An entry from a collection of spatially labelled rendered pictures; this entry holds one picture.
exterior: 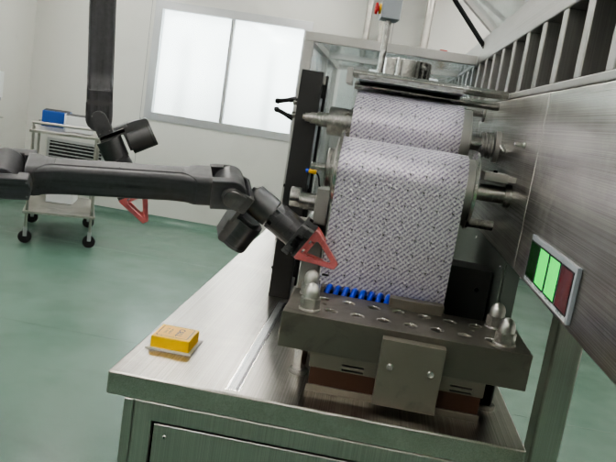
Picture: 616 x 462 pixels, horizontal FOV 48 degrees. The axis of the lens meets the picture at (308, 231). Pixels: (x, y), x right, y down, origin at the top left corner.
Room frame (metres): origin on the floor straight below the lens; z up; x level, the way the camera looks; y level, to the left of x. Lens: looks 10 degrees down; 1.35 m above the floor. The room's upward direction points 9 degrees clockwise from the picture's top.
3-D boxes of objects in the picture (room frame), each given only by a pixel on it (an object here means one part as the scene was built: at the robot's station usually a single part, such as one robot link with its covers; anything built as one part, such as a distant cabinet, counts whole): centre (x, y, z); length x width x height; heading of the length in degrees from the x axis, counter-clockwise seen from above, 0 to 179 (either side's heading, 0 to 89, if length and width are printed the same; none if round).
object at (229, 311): (2.26, -0.16, 0.88); 2.52 x 0.66 x 0.04; 175
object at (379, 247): (1.26, -0.15, 1.11); 0.23 x 0.01 x 0.18; 85
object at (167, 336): (1.19, 0.21, 0.91); 0.07 x 0.07 x 0.02; 85
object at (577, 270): (0.91, -0.33, 1.18); 0.25 x 0.01 x 0.07; 175
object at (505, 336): (1.08, -0.34, 1.05); 0.04 x 0.04 x 0.04
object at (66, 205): (5.70, 2.08, 0.51); 0.91 x 0.58 x 1.02; 19
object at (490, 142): (1.55, -0.35, 1.33); 0.07 x 0.07 x 0.07; 85
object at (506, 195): (1.31, -0.33, 1.25); 0.07 x 0.04 x 0.04; 85
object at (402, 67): (2.04, -0.21, 1.50); 0.14 x 0.14 x 0.06
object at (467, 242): (2.37, -0.48, 1.02); 2.24 x 0.04 x 0.24; 175
